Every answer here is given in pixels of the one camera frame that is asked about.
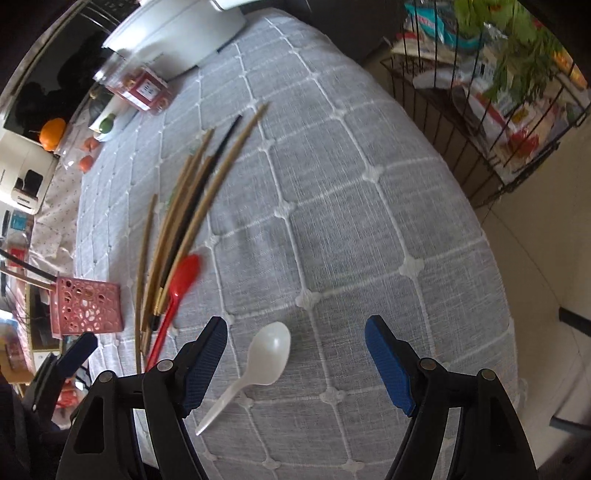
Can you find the grey checked tablecloth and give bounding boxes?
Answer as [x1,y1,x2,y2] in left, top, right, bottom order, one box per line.
[74,9,529,480]

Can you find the white countertop appliance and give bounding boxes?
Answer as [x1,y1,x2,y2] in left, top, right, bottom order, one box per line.
[0,128,58,214]

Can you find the bundle of wooden chopsticks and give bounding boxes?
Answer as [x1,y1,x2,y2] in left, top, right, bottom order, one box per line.
[154,102,270,315]

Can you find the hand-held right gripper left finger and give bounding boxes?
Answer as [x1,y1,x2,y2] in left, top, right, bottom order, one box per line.
[55,315,229,480]

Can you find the clear jar with red contents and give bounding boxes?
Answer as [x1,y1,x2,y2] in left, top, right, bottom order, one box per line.
[95,51,175,116]

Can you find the large orange fruit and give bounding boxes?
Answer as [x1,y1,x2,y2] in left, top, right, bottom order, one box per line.
[38,117,68,151]

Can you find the red plastic spoon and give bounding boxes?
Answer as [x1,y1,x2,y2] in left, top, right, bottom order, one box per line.
[145,254,202,372]

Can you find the white bowl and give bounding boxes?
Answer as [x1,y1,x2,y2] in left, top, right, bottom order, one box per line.
[90,99,139,142]

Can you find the black wire rack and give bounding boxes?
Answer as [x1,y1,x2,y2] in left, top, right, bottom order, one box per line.
[381,0,591,208]

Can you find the black furniture leg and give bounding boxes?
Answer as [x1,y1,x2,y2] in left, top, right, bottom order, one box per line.
[549,413,591,435]
[558,307,591,334]

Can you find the white dotted cloth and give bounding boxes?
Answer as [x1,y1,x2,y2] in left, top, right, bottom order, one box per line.
[32,157,86,259]

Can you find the clear plastic jar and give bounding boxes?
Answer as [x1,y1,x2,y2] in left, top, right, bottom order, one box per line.
[55,124,93,172]

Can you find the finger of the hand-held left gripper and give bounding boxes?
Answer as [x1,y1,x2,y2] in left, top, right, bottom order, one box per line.
[28,331,99,412]

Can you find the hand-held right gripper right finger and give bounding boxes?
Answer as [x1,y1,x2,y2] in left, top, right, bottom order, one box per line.
[364,315,539,480]

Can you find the pink perforated utensil holder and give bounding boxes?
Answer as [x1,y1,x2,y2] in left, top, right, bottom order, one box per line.
[50,275,124,337]

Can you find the white plastic spoon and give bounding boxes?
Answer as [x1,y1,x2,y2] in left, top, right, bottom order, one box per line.
[195,322,293,437]

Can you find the dark glass oven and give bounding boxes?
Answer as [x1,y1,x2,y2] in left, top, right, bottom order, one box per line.
[4,0,139,132]

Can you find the white electric pot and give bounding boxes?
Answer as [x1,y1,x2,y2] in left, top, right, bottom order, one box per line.
[102,0,247,80]

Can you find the pile of snack packets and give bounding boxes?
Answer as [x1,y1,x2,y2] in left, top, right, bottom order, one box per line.
[392,0,591,185]

